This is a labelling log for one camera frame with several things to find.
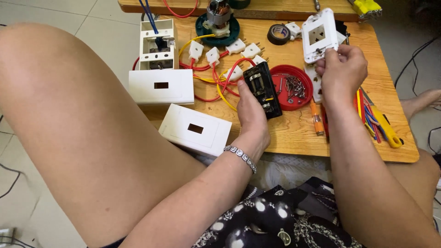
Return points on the person's left hand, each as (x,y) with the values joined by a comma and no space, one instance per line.
(253,127)

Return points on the person's right hand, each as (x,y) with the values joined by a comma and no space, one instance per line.
(344,77)

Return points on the black switch module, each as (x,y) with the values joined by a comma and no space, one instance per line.
(263,86)

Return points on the white socket face plate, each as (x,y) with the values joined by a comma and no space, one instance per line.
(318,34)

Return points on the white socket insert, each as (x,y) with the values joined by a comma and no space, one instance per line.
(315,86)

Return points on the red plastic lid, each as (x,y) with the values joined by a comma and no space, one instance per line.
(275,89)

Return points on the small black part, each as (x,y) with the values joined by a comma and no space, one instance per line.
(341,28)

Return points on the pile of metal screws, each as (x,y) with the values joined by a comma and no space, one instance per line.
(295,88)

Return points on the orange tester screwdriver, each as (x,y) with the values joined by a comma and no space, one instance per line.
(317,120)

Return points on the white patterned cloth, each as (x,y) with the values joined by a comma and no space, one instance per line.
(289,170)

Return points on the white box cover with slot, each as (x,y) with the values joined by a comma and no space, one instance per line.
(161,86)
(196,131)

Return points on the yellow utility knife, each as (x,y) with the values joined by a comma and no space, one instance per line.
(387,127)

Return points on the small white plastic part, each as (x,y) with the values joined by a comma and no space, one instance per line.
(294,30)

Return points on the yellow tool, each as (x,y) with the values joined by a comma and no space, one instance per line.
(367,7)

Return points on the metal screwdriver shaft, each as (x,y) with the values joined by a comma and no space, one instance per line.
(316,4)

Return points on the black electrical tape roll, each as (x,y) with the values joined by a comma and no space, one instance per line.
(278,34)

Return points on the bare foot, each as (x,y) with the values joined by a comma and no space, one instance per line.
(422,101)

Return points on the black patterned garment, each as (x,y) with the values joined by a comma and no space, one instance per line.
(275,217)

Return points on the electric motor on green base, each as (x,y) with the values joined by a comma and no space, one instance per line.
(217,26)

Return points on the open white electrical box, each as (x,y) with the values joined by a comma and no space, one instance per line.
(159,46)

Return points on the person's right leg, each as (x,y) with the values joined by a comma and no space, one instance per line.
(418,182)

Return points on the person's leg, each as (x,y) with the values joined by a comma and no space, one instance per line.
(86,131)
(418,182)

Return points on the person's left leg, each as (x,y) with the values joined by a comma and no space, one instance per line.
(86,131)

